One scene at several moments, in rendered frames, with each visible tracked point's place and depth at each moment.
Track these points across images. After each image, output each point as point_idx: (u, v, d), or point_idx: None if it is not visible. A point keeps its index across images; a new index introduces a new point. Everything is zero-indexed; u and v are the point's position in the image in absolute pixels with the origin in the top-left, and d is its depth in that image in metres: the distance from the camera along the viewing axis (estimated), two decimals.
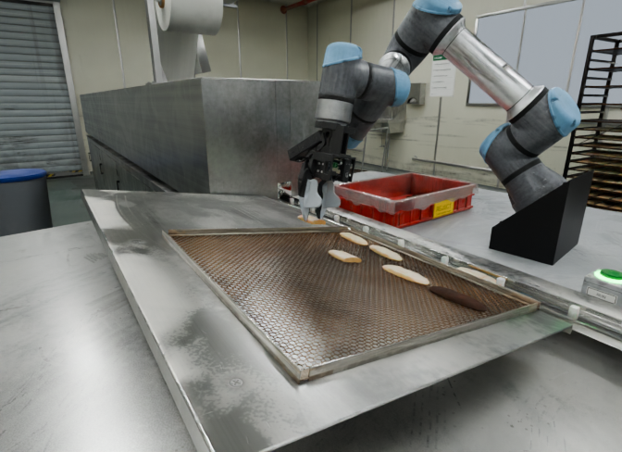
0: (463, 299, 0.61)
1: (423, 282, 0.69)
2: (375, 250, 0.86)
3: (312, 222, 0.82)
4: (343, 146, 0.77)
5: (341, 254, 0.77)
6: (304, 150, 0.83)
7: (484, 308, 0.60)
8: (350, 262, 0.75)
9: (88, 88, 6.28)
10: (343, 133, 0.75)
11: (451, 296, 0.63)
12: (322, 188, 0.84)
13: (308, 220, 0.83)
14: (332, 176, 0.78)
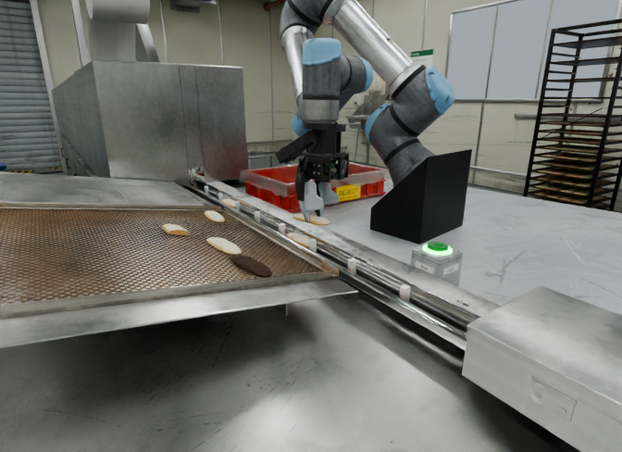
0: (249, 266, 0.61)
1: (231, 252, 0.68)
2: (301, 219, 0.84)
3: None
4: (337, 145, 0.76)
5: (169, 227, 0.77)
6: (295, 152, 0.81)
7: (267, 274, 0.60)
8: (176, 234, 0.75)
9: None
10: (336, 133, 0.74)
11: (242, 263, 0.62)
12: (318, 187, 0.83)
13: None
14: (329, 176, 0.78)
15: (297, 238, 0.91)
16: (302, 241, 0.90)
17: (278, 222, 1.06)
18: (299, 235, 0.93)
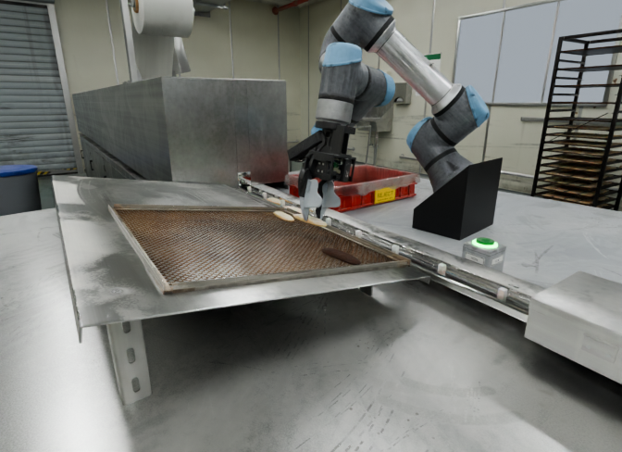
0: (342, 256, 0.76)
1: (320, 224, 0.81)
2: None
3: None
4: (343, 146, 0.77)
5: None
6: (304, 150, 0.83)
7: (357, 262, 0.75)
8: None
9: (82, 88, 6.43)
10: (343, 133, 0.75)
11: (334, 254, 0.77)
12: (322, 188, 0.84)
13: None
14: (332, 176, 0.79)
15: (273, 200, 1.43)
16: (276, 201, 1.42)
17: (332, 221, 1.21)
18: (275, 198, 1.45)
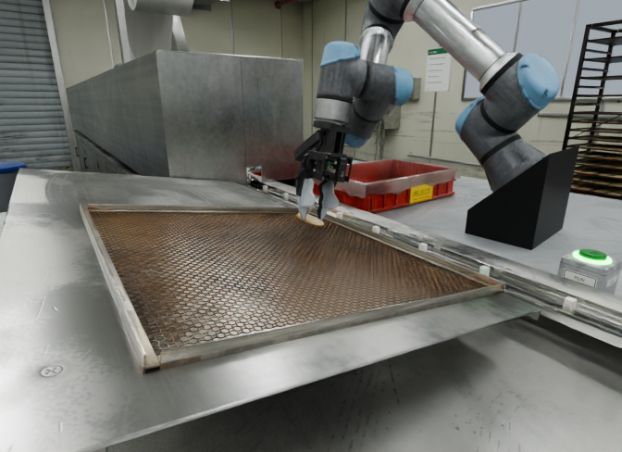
0: None
1: None
2: None
3: None
4: (338, 145, 0.76)
5: None
6: (305, 150, 0.83)
7: None
8: None
9: (78, 83, 6.19)
10: (336, 132, 0.74)
11: None
12: (322, 188, 0.83)
13: None
14: (327, 175, 0.78)
15: None
16: None
17: (367, 226, 0.97)
18: None
